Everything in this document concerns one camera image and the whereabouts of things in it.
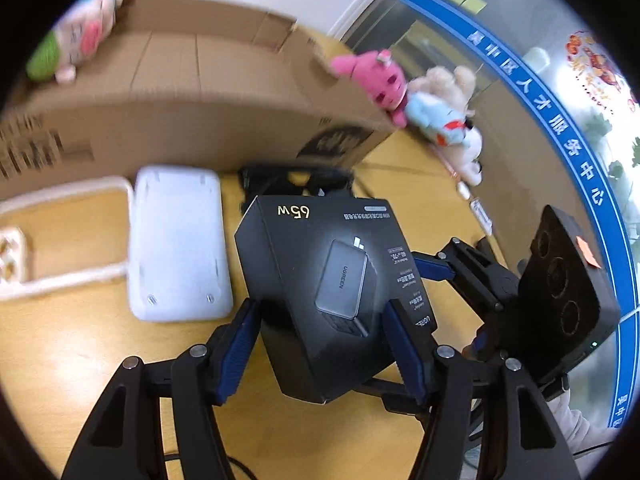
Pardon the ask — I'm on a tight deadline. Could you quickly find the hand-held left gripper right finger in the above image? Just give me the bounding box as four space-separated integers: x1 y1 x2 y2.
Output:
381 300 583 480

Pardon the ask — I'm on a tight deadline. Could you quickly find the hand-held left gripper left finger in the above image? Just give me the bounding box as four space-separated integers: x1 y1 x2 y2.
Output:
60 297 263 480

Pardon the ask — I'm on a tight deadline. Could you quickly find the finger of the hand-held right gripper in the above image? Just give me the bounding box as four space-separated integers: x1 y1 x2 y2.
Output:
410 237 521 312
462 319 521 362

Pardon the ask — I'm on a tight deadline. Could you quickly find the black charger box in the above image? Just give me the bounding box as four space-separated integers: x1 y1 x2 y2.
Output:
234 195 439 406

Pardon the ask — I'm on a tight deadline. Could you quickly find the person's right forearm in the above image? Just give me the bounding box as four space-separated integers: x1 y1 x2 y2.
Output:
544 385 617 457

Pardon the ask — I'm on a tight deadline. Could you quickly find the wooden desktop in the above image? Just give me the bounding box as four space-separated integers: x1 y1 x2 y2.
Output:
0 25 626 480

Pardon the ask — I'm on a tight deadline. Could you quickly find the small white adapter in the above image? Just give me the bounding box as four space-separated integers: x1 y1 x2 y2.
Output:
457 182 494 236

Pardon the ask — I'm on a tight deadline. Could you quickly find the white plush toy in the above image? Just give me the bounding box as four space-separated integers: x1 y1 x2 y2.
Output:
440 125 484 186

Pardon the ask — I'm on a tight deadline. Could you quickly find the white router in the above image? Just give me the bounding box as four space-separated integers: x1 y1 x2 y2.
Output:
127 165 235 323

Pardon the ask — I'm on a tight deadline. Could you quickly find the blue window banner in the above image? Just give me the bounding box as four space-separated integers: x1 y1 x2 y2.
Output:
400 0 640 431

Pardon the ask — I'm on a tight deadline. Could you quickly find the light blue plush toy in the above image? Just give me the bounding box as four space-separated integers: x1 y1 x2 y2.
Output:
404 92 474 147

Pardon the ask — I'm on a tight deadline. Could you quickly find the beige plush dog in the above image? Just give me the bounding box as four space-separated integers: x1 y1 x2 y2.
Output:
409 65 477 113

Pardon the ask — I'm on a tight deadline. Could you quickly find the red window decal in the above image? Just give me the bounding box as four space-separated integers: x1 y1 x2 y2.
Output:
564 30 628 113

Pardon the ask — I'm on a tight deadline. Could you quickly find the large cardboard box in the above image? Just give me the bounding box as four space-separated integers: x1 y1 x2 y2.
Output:
0 0 397 197

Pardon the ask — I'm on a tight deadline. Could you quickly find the green and pink plush toy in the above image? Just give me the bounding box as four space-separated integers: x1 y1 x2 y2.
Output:
25 0 119 84

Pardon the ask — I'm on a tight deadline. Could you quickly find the thin black cable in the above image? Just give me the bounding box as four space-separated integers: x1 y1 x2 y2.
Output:
162 452 262 480

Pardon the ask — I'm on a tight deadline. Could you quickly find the black cable bundle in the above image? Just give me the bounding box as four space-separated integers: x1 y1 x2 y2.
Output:
237 162 357 202

